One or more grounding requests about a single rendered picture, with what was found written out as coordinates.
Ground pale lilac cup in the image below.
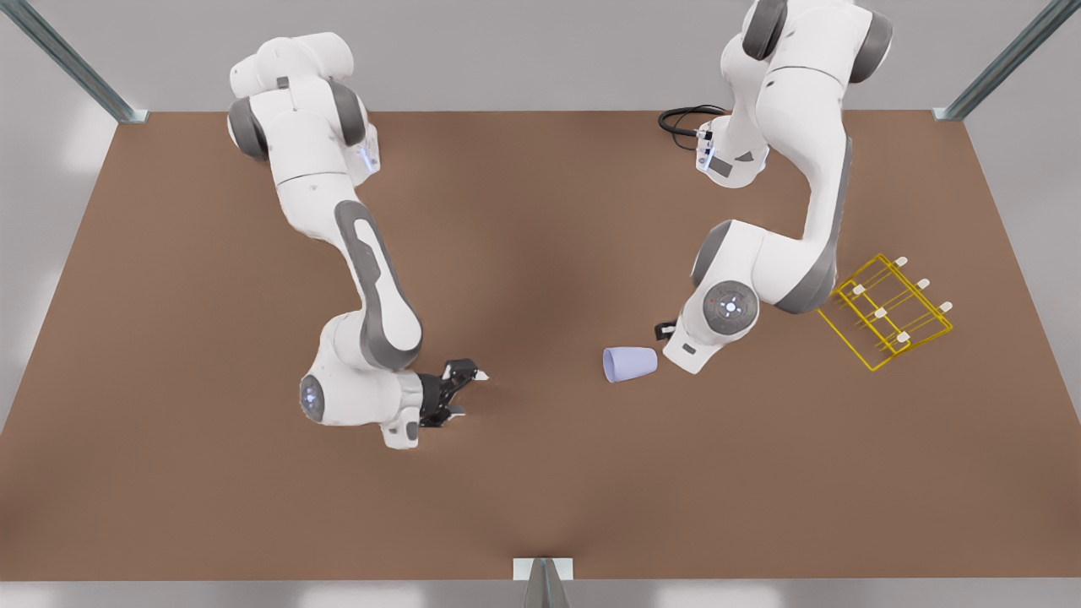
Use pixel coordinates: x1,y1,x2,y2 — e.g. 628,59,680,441
602,346,659,384

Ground silver frame post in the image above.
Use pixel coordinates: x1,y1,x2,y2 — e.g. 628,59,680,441
932,0,1081,122
513,556,574,608
0,0,149,125

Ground black cable loop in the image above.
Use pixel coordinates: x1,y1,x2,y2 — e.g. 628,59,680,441
658,105,730,154

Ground yellow wire cup holder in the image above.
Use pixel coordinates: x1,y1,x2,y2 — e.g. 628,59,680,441
816,253,954,372

